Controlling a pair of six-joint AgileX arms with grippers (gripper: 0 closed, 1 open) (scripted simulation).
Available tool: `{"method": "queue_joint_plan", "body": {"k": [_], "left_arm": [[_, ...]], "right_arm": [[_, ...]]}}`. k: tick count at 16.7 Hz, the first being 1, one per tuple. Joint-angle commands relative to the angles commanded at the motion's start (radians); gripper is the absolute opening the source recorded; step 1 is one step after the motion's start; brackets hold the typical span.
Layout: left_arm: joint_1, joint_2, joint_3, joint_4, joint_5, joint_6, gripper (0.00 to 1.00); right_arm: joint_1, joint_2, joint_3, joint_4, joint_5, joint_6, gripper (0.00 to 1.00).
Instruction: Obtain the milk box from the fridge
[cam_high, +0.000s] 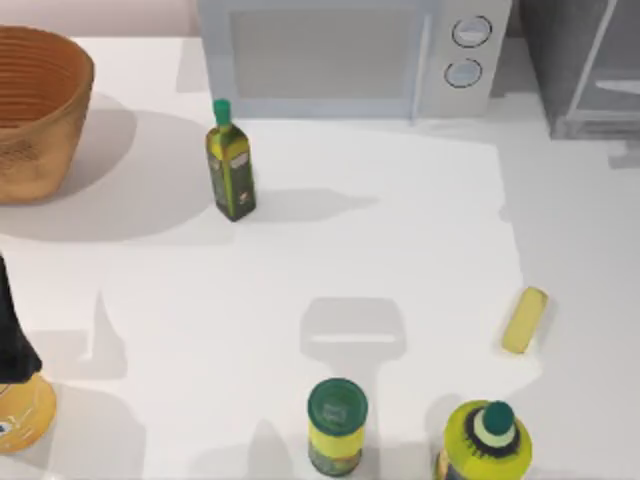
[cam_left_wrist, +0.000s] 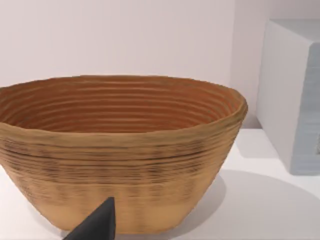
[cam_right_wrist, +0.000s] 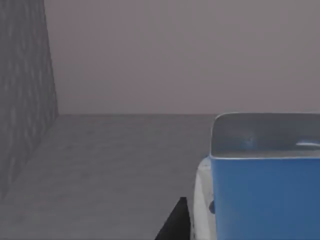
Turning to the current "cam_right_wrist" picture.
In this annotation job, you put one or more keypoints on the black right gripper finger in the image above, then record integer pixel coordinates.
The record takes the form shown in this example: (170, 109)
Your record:
(178, 222)

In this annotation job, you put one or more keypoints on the blue and white box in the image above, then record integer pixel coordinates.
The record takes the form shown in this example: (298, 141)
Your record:
(265, 190)

